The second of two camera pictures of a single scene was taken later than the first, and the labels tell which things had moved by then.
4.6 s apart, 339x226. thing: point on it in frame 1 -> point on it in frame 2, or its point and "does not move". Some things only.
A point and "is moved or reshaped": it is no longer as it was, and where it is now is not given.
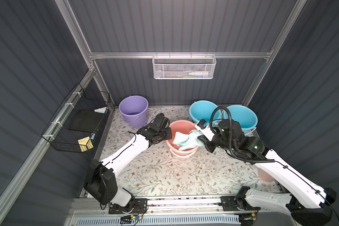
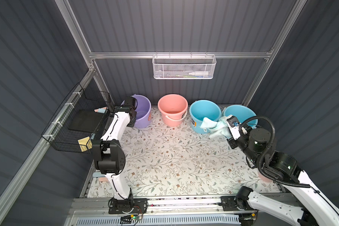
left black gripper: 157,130 -> 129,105
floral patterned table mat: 156,173 does not move
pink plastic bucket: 183,126 -> 173,108
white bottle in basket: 199,73 does not move
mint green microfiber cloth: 187,141 is moved or reshaped
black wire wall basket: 75,126 does not move
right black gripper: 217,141 -> 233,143
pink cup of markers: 264,176 does not move
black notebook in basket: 84,120 does not move
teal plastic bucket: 204,109 does not move
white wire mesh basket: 184,67 does not move
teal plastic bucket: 247,118 does not move
